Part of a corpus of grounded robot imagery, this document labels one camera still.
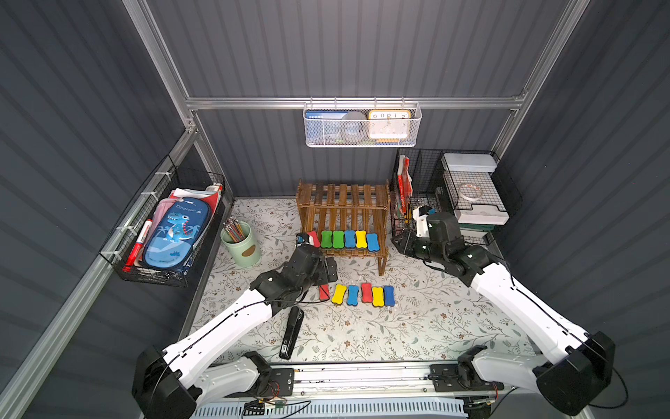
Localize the red eraser tier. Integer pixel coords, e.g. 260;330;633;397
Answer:
319;285;331;301
307;231;321;248

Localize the yellow eraser tier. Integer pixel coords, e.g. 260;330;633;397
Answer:
355;230;368;249
331;284;348;306

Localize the blue eraser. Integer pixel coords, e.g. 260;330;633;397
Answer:
382;286;396;307
344;230;356;249
366;233;380;252

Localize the blue eraser tier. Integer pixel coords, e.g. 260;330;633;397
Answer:
347;286;360;307

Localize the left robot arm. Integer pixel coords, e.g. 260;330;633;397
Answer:
131;244;338;418

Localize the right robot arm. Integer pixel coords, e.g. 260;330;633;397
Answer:
393;212;615;416

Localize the wooden two-tier shelf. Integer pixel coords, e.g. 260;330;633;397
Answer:
296;181;391;276

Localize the green eraser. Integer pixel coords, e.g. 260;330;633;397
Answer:
333;230;345;249
320;230;333;249

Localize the tape roll on organizer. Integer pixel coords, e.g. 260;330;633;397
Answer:
457;183;483;202

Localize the white box on organizer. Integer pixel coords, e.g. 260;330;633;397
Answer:
441;152;509;226

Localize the black stapler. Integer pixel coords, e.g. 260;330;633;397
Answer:
279;307;305;360

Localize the green pencil cup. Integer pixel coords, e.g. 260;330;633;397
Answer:
221;221;262;268

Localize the colored pencils bunch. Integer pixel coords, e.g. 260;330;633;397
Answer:
224;216;247;243

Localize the yellow alarm clock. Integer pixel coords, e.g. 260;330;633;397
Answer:
367;109;412;141

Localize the blue dinosaur pencil case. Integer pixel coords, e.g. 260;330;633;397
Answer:
142;197;211;272

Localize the blue box in basket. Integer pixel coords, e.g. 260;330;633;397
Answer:
304;110;347;144

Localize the white mesh hanging basket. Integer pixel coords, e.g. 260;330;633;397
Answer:
303;101;423;148

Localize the clear tape roll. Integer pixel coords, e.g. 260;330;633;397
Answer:
340;111;368;144

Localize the red marker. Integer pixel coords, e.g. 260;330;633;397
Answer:
122;219;153;272

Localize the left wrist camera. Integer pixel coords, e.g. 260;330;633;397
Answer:
296;232;313;246

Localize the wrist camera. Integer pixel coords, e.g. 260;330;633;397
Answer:
296;232;313;246
412;205;432;237

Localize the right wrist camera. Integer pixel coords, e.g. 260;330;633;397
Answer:
412;205;432;237

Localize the black wire desk organizer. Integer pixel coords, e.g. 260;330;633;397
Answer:
389;148;523;245

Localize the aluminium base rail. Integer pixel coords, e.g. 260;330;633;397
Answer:
151;360;572;419

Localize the black wire wall basket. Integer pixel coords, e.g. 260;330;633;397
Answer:
100;157;226;287

